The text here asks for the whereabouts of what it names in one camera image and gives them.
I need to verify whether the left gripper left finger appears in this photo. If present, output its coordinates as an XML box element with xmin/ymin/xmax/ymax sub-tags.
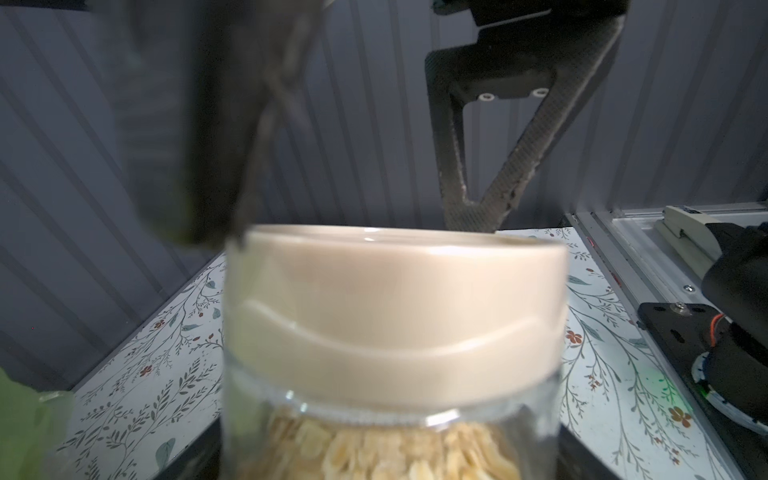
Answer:
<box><xmin>153</xmin><ymin>419</ymin><xmax>222</xmax><ymax>480</ymax></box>

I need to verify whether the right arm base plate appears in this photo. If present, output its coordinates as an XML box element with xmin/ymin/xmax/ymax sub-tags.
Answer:
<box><xmin>638</xmin><ymin>303</ymin><xmax>767</xmax><ymax>479</ymax></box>

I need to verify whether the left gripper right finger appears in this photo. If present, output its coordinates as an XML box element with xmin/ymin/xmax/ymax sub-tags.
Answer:
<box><xmin>555</xmin><ymin>426</ymin><xmax>619</xmax><ymax>480</ymax></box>

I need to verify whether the green plastic bin liner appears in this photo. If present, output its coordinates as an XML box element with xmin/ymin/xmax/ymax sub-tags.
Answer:
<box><xmin>1</xmin><ymin>372</ymin><xmax>74</xmax><ymax>479</ymax></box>

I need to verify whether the floral table mat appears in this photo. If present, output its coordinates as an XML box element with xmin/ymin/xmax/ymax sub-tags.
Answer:
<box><xmin>53</xmin><ymin>227</ymin><xmax>736</xmax><ymax>479</ymax></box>

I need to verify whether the oatmeal jar with beige lid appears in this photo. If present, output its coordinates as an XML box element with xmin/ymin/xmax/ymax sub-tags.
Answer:
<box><xmin>220</xmin><ymin>225</ymin><xmax>569</xmax><ymax>479</ymax></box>

